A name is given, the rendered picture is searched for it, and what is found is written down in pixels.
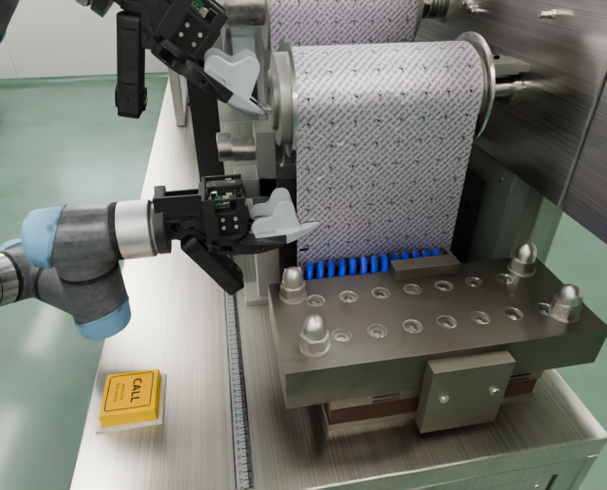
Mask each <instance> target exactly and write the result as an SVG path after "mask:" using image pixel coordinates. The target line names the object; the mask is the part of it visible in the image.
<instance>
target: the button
mask: <svg viewBox="0 0 607 490"><path fill-rule="evenodd" d="M160 395H161V374H160V370H159V369H158V368H153V369H146V370H138V371H132V372H124V373H117V374H109V375H108V376H107V379H106V384H105V388H104V393H103V397H102V402H101V406H100V410H99V415H98V418H99V421H100V423H101V426H102V427H103V428H105V427H112V426H119V425H124V424H131V423H138V422H145V421H151V420H157V419H158V416H159V405H160Z"/></svg>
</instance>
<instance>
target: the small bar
mask: <svg viewBox="0 0 607 490"><path fill-rule="evenodd" d="M460 265H461V263H460V261H459V260H458V259H457V258H456V256H454V255H453V254H450V255H441V256H432V257H423V258H414V259H404V260H396V261H390V265H389V272H390V273H391V275H392V277H393V279H394V280H395V281H396V280H405V279H412V278H421V277H430V276H439V275H448V274H455V273H458V272H459V268H460Z"/></svg>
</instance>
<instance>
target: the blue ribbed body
mask: <svg viewBox="0 0 607 490"><path fill-rule="evenodd" d="M430 256H431V257H432V256H440V252H439V250H437V249H433V250H432V251H431V254H429V252H428V251H427V250H423V251H421V254H420V256H419V254H418V252H416V251H413V252H411V259H414V258H423V257H430ZM409 258H410V257H409V254H408V253H407V252H403V253H402V254H401V260H404V259H409ZM398 259H399V257H398V255H397V254H396V253H393V254H392V255H391V257H390V261H396V260H398ZM390 261H389V260H388V257H387V255H385V254H382V255H381V256H380V262H379V261H378V259H377V256H375V255H372V256H371V258H370V263H368V261H367V258H366V257H361V258H360V264H357V261H356V259H355V258H350V259H349V265H346V261H345V259H340V260H339V266H336V263H335V261H334V260H329V261H328V267H325V264H324V262H322V261H319V262H318V263H317V268H315V269H314V265H313V263H312V262H308V263H307V264H306V270H304V279H305V280H312V279H321V278H330V277H339V276H347V275H356V274H365V273H374V272H383V271H389V265H390Z"/></svg>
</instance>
